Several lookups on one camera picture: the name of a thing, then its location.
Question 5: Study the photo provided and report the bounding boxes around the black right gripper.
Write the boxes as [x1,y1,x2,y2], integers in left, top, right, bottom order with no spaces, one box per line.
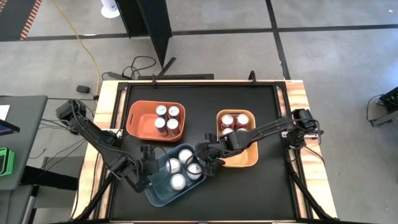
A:
[195,141,227,177]

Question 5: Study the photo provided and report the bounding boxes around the yellow cable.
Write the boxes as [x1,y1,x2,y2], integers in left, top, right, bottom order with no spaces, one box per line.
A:
[50,0,101,98]

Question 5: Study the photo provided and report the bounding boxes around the yellow plastic bin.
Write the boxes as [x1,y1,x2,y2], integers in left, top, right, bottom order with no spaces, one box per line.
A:
[215,109,260,169]

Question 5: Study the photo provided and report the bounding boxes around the black orange-striped mat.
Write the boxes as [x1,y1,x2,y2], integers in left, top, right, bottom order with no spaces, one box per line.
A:
[0,0,44,42]

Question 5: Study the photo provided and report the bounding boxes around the black equipment stand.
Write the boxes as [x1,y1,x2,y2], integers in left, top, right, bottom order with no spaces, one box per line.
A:
[366,86,398,128]

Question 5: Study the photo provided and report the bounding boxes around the black gantry strut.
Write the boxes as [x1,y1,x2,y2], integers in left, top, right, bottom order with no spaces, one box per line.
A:
[73,172,114,222]
[286,161,336,222]

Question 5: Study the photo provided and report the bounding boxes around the black floor cable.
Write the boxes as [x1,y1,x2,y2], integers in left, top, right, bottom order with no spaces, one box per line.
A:
[101,55,157,81]

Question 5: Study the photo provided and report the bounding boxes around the orange plastic bin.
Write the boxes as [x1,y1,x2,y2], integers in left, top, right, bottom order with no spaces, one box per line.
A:
[125,100,187,143]

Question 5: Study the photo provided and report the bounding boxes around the green case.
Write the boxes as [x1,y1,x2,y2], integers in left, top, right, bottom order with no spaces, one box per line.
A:
[0,147,16,177]

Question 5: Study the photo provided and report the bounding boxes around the white round base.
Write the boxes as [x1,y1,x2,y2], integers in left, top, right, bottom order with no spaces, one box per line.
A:
[99,0,121,19]

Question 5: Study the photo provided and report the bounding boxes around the dark tablet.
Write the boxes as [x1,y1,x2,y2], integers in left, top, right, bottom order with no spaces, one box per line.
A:
[0,119,21,137]

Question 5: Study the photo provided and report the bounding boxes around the blue-grey plastic bin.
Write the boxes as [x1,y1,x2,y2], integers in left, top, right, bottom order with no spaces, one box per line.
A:
[144,142,208,208]

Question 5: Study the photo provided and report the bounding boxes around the grey desk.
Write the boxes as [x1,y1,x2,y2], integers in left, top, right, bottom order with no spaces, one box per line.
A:
[0,95,49,191]

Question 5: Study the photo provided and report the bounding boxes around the black standing panel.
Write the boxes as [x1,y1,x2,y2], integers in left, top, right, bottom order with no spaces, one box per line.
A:
[114,0,177,77]

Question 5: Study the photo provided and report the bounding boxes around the black flat panel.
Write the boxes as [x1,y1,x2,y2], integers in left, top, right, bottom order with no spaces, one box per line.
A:
[20,166,79,191]

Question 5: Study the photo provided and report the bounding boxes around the long black power strip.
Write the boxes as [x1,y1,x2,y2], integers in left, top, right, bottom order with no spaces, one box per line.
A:
[137,73,215,81]

